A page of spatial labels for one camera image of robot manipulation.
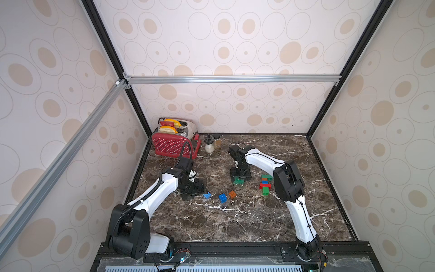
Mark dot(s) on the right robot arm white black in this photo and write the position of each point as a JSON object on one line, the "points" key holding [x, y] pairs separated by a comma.
{"points": [[288, 186]]}

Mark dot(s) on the red long lego brick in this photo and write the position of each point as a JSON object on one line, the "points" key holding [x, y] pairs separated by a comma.
{"points": [[262, 185]]}

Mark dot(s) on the yellow toy toast slice front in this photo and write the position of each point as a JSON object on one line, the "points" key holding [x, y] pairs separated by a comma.
{"points": [[168, 130]]}

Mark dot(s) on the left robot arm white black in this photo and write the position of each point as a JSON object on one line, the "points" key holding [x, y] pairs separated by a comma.
{"points": [[129, 231]]}

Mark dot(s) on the aluminium horizontal frame bar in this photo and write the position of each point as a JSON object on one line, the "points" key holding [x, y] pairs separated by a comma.
{"points": [[222, 79]]}

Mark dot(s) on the aluminium left frame bar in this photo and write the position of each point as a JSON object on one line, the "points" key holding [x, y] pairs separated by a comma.
{"points": [[33, 199]]}

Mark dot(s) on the green long lego brick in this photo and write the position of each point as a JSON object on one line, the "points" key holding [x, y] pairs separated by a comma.
{"points": [[267, 177], [238, 181]]}

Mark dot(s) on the white salt shaker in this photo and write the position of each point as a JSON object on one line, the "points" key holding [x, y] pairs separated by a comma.
{"points": [[209, 144]]}

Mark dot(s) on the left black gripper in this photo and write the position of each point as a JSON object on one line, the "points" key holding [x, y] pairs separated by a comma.
{"points": [[199, 186]]}

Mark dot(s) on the yellow toy toast slice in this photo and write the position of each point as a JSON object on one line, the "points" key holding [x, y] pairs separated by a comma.
{"points": [[170, 122], [168, 130]]}

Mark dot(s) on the brown pepper shaker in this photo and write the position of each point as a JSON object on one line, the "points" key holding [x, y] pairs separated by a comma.
{"points": [[217, 141]]}

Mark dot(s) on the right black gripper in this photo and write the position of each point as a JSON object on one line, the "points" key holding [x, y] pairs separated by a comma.
{"points": [[241, 171]]}

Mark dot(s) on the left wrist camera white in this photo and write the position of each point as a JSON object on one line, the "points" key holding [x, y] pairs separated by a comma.
{"points": [[192, 175]]}

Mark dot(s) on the blue small lego brick front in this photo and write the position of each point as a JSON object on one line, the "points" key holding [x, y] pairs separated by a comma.
{"points": [[223, 198]]}

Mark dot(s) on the yellow toy toast slice back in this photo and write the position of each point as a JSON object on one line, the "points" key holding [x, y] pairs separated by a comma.
{"points": [[170, 122]]}

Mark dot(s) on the green small lego brick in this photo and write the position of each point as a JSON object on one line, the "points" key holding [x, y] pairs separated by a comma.
{"points": [[265, 191]]}

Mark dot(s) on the red toy toaster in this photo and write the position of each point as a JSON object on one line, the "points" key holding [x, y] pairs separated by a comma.
{"points": [[186, 141]]}

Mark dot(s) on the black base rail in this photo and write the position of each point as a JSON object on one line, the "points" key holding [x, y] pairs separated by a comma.
{"points": [[335, 256]]}

